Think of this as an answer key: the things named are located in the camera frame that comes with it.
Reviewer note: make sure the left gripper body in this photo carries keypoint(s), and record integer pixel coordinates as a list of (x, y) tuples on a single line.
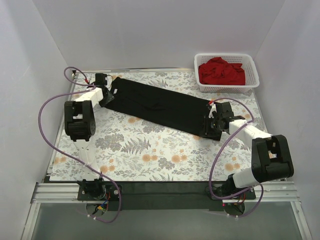
[(108, 96)]

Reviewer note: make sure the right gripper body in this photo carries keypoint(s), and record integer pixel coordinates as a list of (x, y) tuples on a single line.
[(208, 128)]

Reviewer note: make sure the black t-shirt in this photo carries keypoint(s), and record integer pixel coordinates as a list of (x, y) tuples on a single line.
[(160, 106)]

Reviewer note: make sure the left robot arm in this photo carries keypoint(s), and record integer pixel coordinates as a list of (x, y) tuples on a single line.
[(80, 126)]

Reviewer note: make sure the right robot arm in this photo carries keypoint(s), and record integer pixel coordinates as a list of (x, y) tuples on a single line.
[(270, 154)]

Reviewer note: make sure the white plastic basket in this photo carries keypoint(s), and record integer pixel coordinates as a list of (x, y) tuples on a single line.
[(248, 65)]

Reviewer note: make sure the red t-shirt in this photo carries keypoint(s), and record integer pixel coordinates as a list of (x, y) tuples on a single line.
[(217, 71)]

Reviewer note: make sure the floral table mat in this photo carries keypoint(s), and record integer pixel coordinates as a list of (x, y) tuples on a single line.
[(129, 148)]

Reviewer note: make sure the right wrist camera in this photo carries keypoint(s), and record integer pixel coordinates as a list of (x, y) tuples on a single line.
[(212, 110)]

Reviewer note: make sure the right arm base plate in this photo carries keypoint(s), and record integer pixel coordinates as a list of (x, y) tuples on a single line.
[(222, 192)]

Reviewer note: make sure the aluminium table frame rail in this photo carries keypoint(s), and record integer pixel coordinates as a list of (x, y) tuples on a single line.
[(160, 210)]

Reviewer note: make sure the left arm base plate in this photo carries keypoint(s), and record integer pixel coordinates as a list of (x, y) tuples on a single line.
[(112, 192)]

